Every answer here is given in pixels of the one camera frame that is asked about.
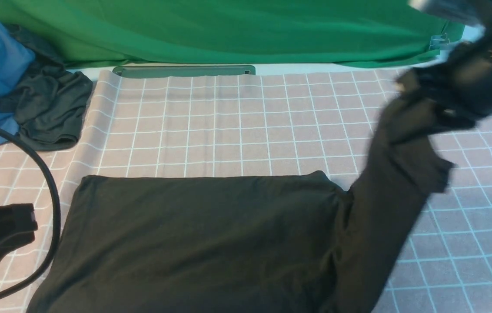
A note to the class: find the dark gray long-sleeve shirt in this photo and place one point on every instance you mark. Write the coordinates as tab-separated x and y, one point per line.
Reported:
296	243

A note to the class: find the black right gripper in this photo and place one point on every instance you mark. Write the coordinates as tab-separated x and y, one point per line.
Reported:
458	91

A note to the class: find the green backdrop cloth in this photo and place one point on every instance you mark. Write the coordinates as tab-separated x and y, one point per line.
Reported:
365	34

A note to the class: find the clear binder clip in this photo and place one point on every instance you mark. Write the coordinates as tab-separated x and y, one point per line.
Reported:
439	42

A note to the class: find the pink checkered tablecloth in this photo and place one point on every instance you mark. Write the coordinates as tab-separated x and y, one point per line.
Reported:
283	124

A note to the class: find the dark gray crumpled garment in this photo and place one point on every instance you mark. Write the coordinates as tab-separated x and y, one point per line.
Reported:
48	102

